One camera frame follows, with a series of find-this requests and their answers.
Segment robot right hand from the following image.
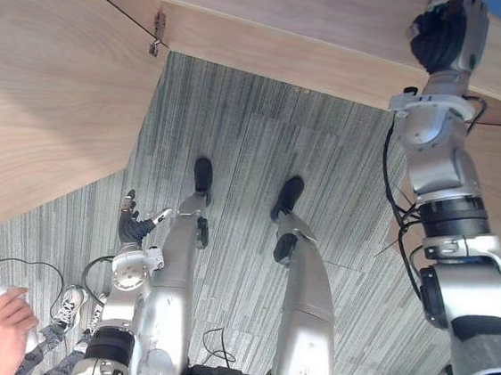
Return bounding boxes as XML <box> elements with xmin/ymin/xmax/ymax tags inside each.
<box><xmin>405</xmin><ymin>0</ymin><xmax>493</xmax><ymax>81</ymax></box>

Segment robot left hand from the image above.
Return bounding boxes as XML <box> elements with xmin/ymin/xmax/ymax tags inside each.
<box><xmin>115</xmin><ymin>187</ymin><xmax>176</xmax><ymax>250</ymax></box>

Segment wooden office cabinet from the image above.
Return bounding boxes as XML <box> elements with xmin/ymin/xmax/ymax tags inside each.
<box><xmin>78</xmin><ymin>0</ymin><xmax>501</xmax><ymax>126</ymax></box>

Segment large wooden cabinet door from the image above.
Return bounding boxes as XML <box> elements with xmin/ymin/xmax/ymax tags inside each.
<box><xmin>0</xmin><ymin>0</ymin><xmax>176</xmax><ymax>262</ymax></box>

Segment metal door hinge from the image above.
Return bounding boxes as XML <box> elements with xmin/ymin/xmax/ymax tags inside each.
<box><xmin>147</xmin><ymin>9</ymin><xmax>170</xmax><ymax>59</ymax></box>

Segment robot left leg silver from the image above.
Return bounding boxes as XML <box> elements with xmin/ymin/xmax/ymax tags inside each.
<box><xmin>127</xmin><ymin>151</ymin><xmax>218</xmax><ymax>375</ymax></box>

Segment robot leg silver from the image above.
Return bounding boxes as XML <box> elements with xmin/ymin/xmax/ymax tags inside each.
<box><xmin>252</xmin><ymin>173</ymin><xmax>355</xmax><ymax>375</ymax></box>
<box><xmin>127</xmin><ymin>151</ymin><xmax>218</xmax><ymax>375</ymax></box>

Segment white sneaker with black laces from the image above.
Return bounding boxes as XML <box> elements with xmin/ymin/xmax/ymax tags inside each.
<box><xmin>82</xmin><ymin>291</ymin><xmax>110</xmax><ymax>338</ymax></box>
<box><xmin>47</xmin><ymin>281</ymin><xmax>90</xmax><ymax>337</ymax></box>

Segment person's leg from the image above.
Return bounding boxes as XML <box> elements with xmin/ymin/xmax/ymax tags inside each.
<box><xmin>40</xmin><ymin>329</ymin><xmax>94</xmax><ymax>375</ymax></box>
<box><xmin>13</xmin><ymin>320</ymin><xmax>68</xmax><ymax>375</ymax></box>

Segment person's hand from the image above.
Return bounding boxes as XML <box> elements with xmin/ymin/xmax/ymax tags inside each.
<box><xmin>0</xmin><ymin>285</ymin><xmax>44</xmax><ymax>375</ymax></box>

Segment robot right leg silver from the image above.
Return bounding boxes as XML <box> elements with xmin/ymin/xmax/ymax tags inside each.
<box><xmin>252</xmin><ymin>173</ymin><xmax>355</xmax><ymax>375</ymax></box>

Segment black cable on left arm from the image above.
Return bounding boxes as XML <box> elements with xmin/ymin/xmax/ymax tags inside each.
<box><xmin>78</xmin><ymin>251</ymin><xmax>115</xmax><ymax>306</ymax></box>

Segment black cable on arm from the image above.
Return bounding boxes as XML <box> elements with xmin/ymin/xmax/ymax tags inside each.
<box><xmin>366</xmin><ymin>86</ymin><xmax>490</xmax><ymax>306</ymax></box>
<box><xmin>78</xmin><ymin>251</ymin><xmax>115</xmax><ymax>306</ymax></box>

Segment black cable on floor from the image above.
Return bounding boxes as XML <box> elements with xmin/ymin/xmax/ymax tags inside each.
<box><xmin>0</xmin><ymin>257</ymin><xmax>68</xmax><ymax>375</ymax></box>

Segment black cable behind robot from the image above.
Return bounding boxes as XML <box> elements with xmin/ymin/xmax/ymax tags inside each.
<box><xmin>199</xmin><ymin>324</ymin><xmax>241</xmax><ymax>371</ymax></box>

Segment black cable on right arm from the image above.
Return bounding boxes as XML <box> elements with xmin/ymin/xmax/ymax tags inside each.
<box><xmin>366</xmin><ymin>86</ymin><xmax>490</xmax><ymax>306</ymax></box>

